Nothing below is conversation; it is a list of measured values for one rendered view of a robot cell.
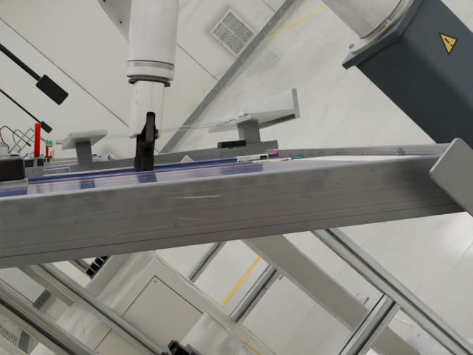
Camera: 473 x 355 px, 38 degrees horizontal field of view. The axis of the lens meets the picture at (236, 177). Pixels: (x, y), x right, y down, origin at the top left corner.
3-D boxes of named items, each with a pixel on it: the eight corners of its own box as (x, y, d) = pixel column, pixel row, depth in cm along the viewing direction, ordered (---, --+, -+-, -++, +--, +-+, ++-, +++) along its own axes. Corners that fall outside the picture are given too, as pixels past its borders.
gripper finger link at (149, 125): (146, 100, 121) (141, 125, 125) (148, 129, 116) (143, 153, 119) (153, 101, 121) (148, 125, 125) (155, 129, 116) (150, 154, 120)
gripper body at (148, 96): (125, 77, 127) (121, 138, 127) (131, 70, 117) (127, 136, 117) (166, 82, 129) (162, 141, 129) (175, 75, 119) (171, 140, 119)
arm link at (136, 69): (124, 65, 127) (123, 82, 127) (129, 58, 118) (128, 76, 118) (169, 70, 129) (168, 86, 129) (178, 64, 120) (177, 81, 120)
